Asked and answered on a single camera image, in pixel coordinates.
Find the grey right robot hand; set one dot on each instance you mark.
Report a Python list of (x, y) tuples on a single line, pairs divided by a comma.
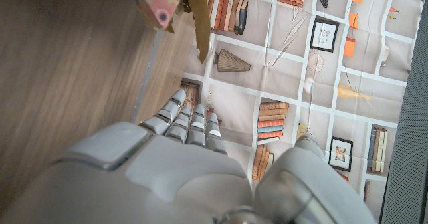
[(174, 177)]

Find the floral paper package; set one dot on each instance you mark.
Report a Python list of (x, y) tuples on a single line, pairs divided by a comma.
[(157, 0)]

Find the grey tape outline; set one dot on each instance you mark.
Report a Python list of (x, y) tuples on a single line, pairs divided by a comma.
[(147, 67)]

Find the printed bookshelf backdrop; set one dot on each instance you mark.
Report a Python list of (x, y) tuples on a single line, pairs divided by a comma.
[(284, 67)]

